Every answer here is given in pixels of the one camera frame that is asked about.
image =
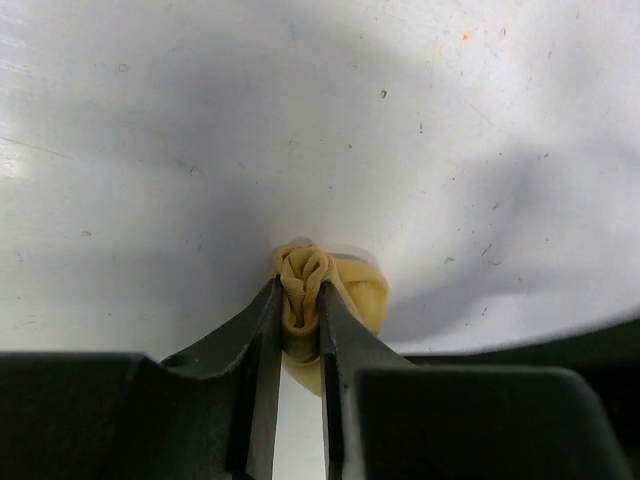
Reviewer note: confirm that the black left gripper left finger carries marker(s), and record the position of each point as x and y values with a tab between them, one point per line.
208	411

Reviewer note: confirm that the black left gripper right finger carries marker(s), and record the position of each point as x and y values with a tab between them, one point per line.
559	409

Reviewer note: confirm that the beige sock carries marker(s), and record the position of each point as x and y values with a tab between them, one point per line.
302	271

